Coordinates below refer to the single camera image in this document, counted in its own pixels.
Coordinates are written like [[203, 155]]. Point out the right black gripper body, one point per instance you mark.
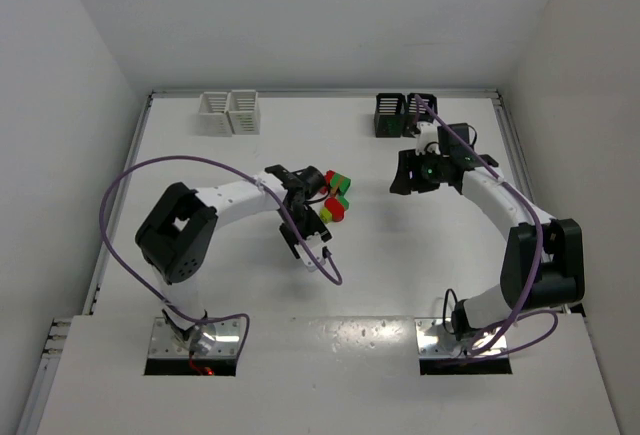
[[409, 171]]

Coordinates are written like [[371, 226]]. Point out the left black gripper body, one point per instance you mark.
[[322, 201]]

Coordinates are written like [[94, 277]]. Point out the lime lego brick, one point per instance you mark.
[[325, 215]]

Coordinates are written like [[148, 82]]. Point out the red round lego piece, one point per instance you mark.
[[335, 208]]

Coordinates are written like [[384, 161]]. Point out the green lego piece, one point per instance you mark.
[[344, 202]]

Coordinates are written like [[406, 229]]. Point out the red lego brick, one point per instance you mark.
[[329, 175]]

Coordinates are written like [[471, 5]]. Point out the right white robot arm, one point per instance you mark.
[[543, 264]]

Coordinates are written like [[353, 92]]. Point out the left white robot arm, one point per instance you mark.
[[175, 236]]

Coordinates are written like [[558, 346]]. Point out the right black slotted container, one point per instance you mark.
[[419, 108]]

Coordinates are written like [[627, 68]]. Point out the black slotted container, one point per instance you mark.
[[389, 115], [419, 108]]

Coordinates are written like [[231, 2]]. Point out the left black slotted container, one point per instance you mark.
[[389, 115]]

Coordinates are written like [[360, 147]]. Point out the right white slotted container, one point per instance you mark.
[[244, 112]]

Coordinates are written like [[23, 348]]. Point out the white slotted container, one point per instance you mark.
[[212, 115], [244, 112]]

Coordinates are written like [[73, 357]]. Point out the left white slotted container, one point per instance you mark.
[[212, 115]]

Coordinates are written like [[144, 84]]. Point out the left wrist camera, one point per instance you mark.
[[312, 252]]

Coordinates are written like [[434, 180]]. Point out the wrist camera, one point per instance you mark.
[[426, 135], [312, 252]]

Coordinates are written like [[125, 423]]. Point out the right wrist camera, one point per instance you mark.
[[426, 135]]

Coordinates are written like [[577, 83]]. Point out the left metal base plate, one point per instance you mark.
[[217, 341]]

